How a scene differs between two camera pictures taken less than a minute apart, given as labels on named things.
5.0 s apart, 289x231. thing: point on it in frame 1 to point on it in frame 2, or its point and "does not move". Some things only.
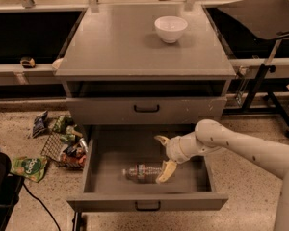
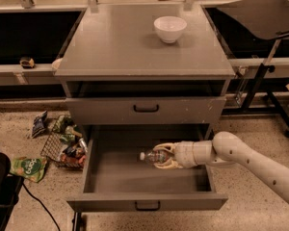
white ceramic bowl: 170,28 does not move
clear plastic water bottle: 144,172 to 159,156
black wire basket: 67,151 does not move
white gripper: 173,148 to 184,154
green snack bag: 30,167 does not move
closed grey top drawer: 144,111 does not move
